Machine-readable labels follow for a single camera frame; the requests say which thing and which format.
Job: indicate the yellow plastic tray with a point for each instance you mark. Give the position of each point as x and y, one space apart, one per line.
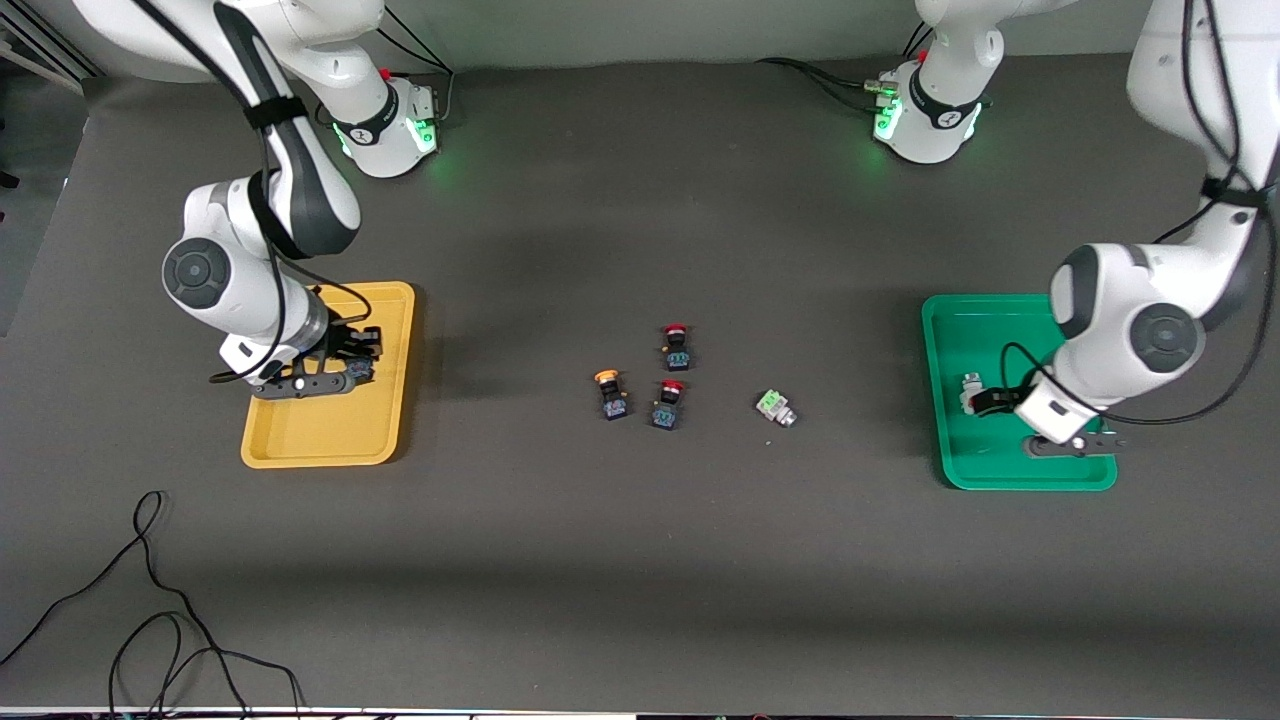
330 430

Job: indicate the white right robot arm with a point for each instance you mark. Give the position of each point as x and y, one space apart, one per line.
230 280

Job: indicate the red-capped black push button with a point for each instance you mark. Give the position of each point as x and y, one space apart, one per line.
677 352
666 410

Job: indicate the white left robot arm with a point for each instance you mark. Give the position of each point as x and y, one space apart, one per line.
1130 320

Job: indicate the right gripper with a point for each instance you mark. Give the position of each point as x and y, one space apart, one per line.
343 347

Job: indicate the white button with green block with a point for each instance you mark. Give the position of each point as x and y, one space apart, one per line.
775 406

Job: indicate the dark grey table mat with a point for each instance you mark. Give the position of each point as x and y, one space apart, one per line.
640 560

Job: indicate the green plastic tray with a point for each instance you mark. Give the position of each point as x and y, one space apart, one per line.
990 330

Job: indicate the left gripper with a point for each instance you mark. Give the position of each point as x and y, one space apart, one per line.
996 400

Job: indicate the white button with orange block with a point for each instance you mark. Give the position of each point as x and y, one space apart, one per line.
970 385

